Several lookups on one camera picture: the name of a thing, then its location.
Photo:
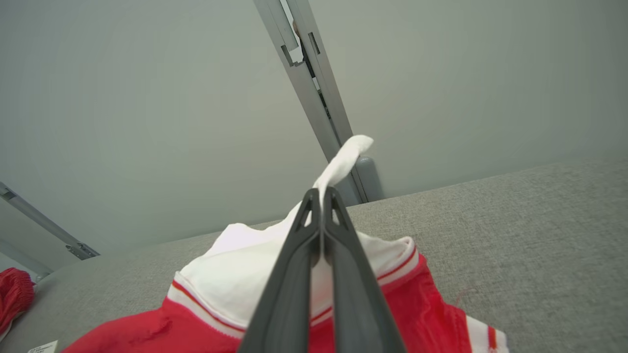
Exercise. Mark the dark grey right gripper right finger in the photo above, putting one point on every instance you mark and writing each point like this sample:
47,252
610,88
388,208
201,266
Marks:
358,294

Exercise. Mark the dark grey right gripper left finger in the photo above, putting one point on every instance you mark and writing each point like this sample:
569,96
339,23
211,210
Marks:
289,294

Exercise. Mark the red shorts with white waistband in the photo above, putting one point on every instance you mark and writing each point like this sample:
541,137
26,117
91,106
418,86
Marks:
235,274

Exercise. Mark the red crinkled garment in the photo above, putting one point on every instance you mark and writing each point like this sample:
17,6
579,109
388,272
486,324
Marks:
14,294

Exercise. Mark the grey rounded post foot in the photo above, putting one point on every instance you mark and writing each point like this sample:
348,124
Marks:
370,179

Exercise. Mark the grey aluminium partition post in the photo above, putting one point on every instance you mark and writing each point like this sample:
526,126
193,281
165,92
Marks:
314,113

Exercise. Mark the grey partition rail with bracket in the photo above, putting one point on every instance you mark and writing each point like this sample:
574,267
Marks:
44,220

